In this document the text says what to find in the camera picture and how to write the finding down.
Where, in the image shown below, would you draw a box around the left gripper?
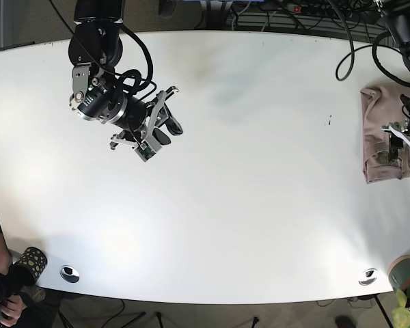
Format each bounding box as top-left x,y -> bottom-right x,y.
381,119 -> 410,161

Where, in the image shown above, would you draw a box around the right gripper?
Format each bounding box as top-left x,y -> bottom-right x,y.
109,86 -> 183,162

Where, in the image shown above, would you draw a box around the mauve pink T-shirt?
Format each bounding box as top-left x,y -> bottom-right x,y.
360,83 -> 410,183

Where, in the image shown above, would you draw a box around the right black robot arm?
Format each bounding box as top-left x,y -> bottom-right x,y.
68,1 -> 183,162

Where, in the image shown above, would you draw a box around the person's hand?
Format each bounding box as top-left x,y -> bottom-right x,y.
0,295 -> 27,327

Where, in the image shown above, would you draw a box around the grey tape roll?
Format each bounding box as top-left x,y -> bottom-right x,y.
387,255 -> 410,291

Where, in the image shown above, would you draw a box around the green potted plant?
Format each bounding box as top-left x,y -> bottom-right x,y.
392,285 -> 410,328

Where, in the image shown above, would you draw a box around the black gold-dotted cup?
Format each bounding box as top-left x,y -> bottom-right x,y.
12,247 -> 48,286

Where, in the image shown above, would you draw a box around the right table cable grommet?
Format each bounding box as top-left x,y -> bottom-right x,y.
358,269 -> 378,286

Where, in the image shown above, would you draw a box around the table cable grommet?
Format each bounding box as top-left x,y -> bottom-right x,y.
59,266 -> 80,284
358,269 -> 378,286

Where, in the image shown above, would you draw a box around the left table cable grommet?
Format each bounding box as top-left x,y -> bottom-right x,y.
59,266 -> 80,284

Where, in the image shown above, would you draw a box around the black camera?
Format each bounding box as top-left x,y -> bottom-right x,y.
0,266 -> 36,302

